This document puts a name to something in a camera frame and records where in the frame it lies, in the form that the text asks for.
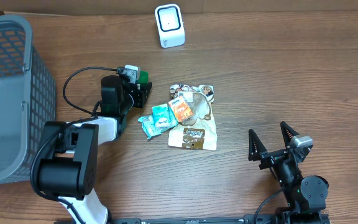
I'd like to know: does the white barcode scanner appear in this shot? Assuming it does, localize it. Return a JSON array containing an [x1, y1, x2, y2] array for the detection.
[[155, 4, 186, 49]]

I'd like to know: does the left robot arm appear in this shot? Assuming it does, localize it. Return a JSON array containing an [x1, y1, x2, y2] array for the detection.
[[30, 75, 152, 223]]

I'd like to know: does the teal tissue pack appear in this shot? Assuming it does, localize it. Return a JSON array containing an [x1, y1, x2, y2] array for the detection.
[[152, 103, 178, 133]]

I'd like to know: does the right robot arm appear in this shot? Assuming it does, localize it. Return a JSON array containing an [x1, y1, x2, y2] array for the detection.
[[244, 121, 330, 224]]

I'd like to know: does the light teal wipes pack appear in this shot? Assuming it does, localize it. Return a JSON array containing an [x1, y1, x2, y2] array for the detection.
[[138, 115, 162, 139]]

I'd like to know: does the green lid jar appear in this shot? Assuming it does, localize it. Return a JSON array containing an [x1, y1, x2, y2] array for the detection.
[[136, 70, 149, 84]]

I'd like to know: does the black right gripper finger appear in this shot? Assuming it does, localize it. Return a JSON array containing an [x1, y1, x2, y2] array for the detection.
[[280, 121, 299, 147], [248, 129, 267, 161]]

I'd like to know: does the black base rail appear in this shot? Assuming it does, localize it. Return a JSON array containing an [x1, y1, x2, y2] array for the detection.
[[108, 215, 280, 224]]

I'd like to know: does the orange tissue pack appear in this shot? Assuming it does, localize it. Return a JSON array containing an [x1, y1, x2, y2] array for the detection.
[[168, 96, 193, 122]]

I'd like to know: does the brown snack pouch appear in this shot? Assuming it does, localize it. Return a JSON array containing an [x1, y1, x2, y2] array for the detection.
[[168, 84, 218, 151]]

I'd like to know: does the grey plastic basket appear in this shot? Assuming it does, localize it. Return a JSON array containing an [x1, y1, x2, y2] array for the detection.
[[0, 16, 57, 184]]

